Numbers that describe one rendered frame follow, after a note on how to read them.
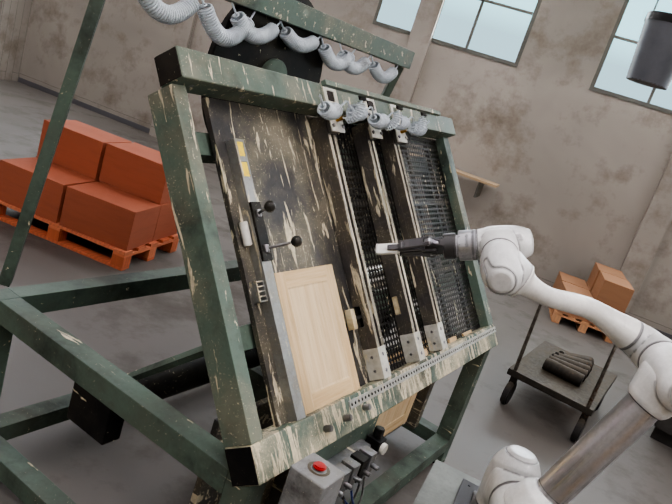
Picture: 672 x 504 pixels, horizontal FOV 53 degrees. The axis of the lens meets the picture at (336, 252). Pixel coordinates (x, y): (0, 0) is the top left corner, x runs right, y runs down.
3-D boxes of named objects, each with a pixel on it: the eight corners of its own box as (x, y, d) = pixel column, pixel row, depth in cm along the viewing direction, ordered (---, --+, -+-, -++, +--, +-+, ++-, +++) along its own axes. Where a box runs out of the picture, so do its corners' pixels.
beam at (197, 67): (159, 88, 204) (182, 76, 199) (152, 56, 205) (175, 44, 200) (440, 140, 392) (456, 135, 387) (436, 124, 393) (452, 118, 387)
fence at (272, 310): (287, 422, 219) (297, 421, 217) (225, 141, 225) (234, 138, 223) (296, 418, 224) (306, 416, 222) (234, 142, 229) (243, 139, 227)
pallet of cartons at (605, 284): (543, 317, 784) (565, 265, 767) (546, 296, 892) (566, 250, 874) (612, 345, 764) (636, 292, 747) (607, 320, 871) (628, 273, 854)
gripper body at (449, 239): (457, 238, 200) (426, 240, 202) (455, 228, 192) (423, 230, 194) (458, 262, 197) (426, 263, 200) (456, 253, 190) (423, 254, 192)
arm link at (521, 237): (476, 220, 196) (476, 238, 184) (532, 217, 192) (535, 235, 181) (478, 254, 200) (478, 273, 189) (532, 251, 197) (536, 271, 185)
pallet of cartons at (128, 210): (111, 273, 516) (135, 173, 495) (-23, 210, 553) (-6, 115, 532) (182, 254, 608) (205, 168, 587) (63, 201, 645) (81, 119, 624)
